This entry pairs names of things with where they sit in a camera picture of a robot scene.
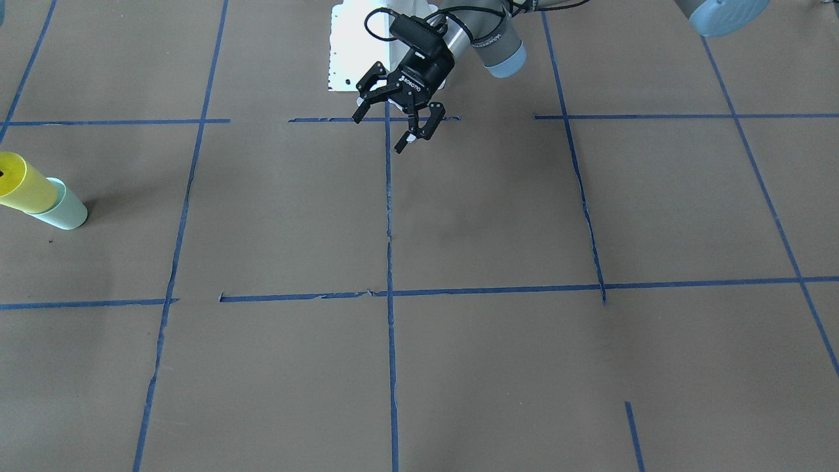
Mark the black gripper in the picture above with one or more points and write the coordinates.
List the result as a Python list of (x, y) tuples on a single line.
[(427, 70)]

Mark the light green cup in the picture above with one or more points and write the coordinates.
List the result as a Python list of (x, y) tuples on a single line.
[(67, 212)]

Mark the yellow plastic cup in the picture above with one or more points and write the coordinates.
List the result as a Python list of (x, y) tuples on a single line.
[(23, 187)]

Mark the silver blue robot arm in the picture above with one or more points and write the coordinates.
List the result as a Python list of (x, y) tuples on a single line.
[(487, 28)]

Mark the white central pedestal column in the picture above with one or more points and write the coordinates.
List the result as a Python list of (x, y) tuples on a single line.
[(354, 46)]

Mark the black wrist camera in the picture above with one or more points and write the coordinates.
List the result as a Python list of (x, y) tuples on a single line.
[(418, 35)]

